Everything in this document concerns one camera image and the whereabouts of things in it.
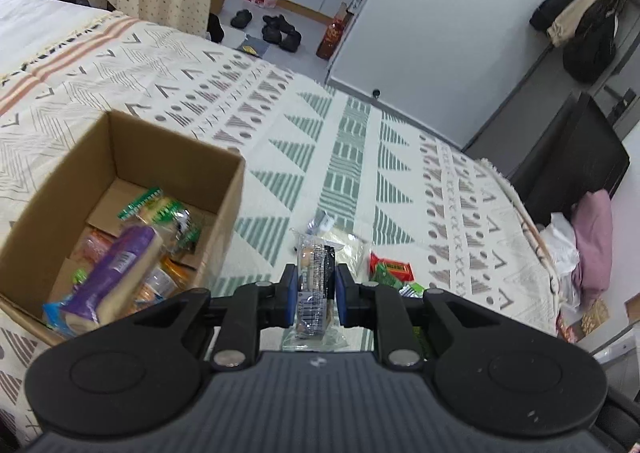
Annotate white clothes pile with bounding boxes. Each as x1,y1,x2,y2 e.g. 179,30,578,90
537,213,583,279

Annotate clear packet with black label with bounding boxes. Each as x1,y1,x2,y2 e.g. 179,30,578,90
281,228,351,351

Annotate brown cardboard box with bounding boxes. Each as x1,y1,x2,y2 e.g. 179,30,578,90
0,110,246,346

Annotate purple snack packet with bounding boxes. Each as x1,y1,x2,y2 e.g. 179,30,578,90
65,225,165,334

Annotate orange cracker packet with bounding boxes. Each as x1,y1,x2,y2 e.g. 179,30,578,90
132,258,193,314

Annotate black bag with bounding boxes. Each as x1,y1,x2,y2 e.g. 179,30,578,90
206,13,226,44

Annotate green edged pastry packet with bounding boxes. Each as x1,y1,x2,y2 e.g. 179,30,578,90
117,187,203,254

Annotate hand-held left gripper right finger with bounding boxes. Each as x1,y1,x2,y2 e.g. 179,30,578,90
336,264,521,369

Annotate orange red snack packet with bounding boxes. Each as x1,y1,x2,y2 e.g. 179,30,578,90
75,230,113,264

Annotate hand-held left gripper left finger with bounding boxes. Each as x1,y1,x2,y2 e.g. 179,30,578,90
120,264,296,373

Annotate patterned bed blanket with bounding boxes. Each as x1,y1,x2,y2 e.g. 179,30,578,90
0,0,558,449

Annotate pink cloth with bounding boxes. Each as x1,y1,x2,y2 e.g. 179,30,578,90
571,189,615,306

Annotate clear packet with white filling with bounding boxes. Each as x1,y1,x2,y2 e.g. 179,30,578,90
306,212,372,281

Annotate hanging dark coats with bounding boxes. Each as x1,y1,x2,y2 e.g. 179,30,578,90
529,0,633,84

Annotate dark green snack packet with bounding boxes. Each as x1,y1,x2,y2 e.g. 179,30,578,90
372,263,401,290

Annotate small red snack packet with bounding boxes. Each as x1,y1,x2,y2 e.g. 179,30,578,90
369,253,416,284

